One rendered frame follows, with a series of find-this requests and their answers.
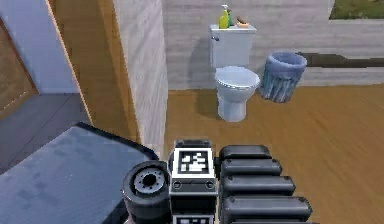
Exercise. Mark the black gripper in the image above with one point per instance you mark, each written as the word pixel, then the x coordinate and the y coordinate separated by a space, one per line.
pixel 146 191

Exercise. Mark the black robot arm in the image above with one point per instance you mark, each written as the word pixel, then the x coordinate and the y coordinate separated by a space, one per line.
pixel 250 186

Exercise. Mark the dark blue grey table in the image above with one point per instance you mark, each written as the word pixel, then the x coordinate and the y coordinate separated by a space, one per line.
pixel 66 176

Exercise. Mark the white toilet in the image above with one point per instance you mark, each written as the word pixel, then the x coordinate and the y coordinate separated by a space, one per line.
pixel 233 66

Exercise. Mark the brown wooden room door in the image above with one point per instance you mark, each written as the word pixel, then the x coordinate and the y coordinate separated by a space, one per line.
pixel 13 76

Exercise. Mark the blue grey waste bin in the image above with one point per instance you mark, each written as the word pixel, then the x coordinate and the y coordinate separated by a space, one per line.
pixel 281 78

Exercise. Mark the yellow spray bottle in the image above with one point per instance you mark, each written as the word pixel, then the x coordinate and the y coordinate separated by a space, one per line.
pixel 223 18

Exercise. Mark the green bottle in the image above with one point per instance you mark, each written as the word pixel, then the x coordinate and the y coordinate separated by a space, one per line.
pixel 229 19

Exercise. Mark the brown scrub brush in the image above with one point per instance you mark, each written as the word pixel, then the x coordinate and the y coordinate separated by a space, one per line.
pixel 242 22

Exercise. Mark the window with green view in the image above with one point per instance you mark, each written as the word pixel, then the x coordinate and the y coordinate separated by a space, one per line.
pixel 358 8

